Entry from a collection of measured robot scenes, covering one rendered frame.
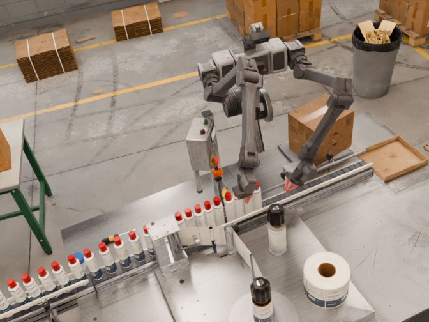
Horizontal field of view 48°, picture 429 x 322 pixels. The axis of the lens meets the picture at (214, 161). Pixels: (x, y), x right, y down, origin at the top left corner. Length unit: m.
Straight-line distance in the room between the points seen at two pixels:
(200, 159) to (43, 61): 4.12
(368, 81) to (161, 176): 2.16
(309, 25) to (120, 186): 2.97
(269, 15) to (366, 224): 3.44
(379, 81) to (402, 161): 1.95
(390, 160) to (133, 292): 1.65
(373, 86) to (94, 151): 2.76
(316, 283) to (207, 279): 0.53
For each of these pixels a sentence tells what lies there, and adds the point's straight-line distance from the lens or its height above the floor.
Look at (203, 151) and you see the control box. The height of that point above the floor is 1.41.
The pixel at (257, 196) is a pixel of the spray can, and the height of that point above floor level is 1.01.
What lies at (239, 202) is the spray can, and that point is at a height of 1.01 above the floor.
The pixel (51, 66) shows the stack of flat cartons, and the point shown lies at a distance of 6.15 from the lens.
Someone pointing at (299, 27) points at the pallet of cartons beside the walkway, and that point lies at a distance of 5.82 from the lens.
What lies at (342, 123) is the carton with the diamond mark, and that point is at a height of 1.07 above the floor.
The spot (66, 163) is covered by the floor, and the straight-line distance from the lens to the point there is 4.71.
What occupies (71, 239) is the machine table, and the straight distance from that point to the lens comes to 2.81.
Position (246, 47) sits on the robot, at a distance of 2.61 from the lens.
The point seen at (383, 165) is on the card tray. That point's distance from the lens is 2.96.
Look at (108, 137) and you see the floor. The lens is 4.85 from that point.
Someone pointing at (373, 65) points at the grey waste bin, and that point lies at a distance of 4.74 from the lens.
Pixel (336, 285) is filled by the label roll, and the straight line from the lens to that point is 2.15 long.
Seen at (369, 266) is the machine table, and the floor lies 0.83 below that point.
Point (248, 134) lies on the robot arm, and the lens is 2.06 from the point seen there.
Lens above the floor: 2.81
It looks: 41 degrees down
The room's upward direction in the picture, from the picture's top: 9 degrees counter-clockwise
